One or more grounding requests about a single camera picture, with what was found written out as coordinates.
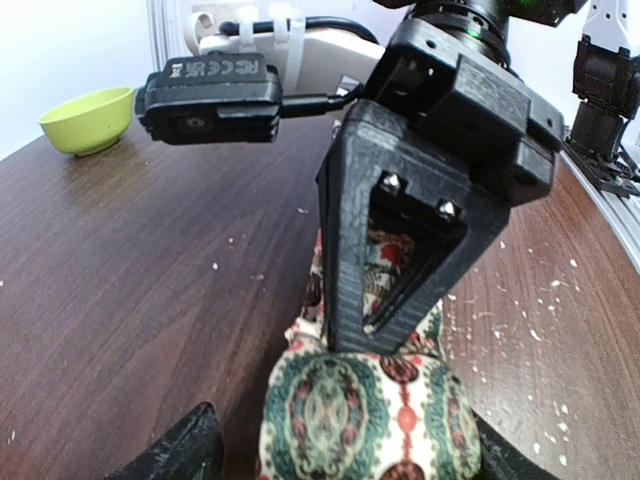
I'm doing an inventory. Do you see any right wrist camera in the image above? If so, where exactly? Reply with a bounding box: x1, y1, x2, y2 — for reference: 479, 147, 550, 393
134, 52, 283, 145

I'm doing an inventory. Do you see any front aluminium rail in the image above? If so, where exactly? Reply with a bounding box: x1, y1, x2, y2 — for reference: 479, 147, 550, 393
561, 147, 639, 271

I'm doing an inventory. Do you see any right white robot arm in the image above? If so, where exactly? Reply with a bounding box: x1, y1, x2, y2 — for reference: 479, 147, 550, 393
136, 1, 639, 355

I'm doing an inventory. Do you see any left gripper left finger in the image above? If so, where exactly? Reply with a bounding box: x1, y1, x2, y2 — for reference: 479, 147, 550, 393
117, 402, 224, 480

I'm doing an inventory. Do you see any floral paisley tie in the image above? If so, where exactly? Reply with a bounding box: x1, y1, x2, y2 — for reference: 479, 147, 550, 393
256, 254, 481, 479

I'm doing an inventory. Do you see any lime green bowl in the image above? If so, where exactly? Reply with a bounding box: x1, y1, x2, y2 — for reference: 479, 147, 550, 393
39, 87, 134, 157

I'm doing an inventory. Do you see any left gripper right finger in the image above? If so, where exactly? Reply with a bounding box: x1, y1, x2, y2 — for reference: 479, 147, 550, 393
474, 414, 553, 480

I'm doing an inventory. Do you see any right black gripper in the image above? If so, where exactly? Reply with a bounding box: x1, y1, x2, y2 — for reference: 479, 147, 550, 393
317, 17, 563, 355

